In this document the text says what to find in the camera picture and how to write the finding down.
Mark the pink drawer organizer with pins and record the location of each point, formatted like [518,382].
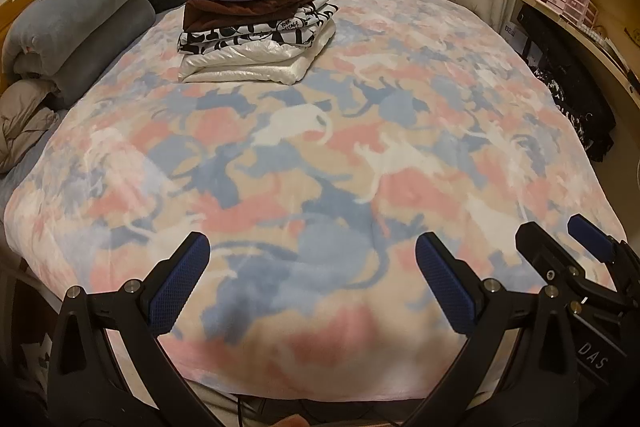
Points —
[570,4]

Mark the white folded garment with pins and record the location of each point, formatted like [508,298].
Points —
[240,64]

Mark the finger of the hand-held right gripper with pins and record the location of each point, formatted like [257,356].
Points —
[590,234]
[537,247]

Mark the beige duvet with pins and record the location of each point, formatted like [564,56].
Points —
[25,127]

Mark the brown folded garment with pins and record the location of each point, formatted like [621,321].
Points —
[240,9]

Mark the black and white printed garment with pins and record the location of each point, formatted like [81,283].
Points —
[260,34]

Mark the blue-grey rolled blanket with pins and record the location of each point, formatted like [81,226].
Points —
[75,22]

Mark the black printed hanging cloth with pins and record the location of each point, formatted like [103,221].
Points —
[575,97]

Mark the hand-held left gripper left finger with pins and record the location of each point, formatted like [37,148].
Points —
[182,287]

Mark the pastel printed blanket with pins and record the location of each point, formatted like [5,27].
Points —
[325,157]

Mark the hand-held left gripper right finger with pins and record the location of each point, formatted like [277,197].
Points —
[445,292]

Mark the wooden headboard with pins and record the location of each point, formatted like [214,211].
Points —
[6,22]

